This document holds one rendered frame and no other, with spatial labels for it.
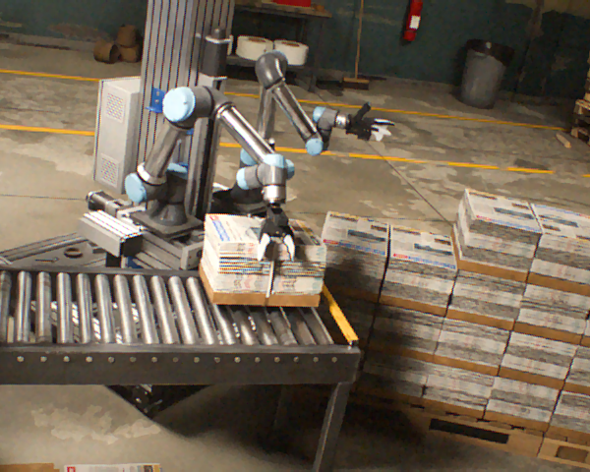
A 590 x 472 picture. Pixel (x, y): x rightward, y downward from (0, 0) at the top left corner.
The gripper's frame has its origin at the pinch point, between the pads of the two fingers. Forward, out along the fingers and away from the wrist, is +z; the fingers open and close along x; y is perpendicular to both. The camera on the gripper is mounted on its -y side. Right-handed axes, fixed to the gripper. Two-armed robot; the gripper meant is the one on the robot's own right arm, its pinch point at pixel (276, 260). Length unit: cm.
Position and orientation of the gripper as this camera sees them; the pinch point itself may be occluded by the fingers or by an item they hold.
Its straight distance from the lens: 266.6
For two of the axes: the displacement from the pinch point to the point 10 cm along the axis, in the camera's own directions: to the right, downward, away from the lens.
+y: -3.0, 1.3, 9.4
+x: -9.5, -0.4, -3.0
